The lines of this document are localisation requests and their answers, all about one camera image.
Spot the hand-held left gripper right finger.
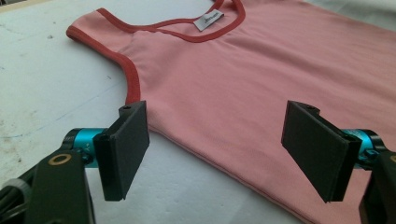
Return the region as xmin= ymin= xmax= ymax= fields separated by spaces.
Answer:
xmin=280 ymin=100 xmax=380 ymax=203

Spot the pink tank top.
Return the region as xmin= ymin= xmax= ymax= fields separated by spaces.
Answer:
xmin=65 ymin=0 xmax=396 ymax=224

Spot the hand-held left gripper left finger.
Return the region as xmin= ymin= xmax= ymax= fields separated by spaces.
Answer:
xmin=64 ymin=100 xmax=150 ymax=202

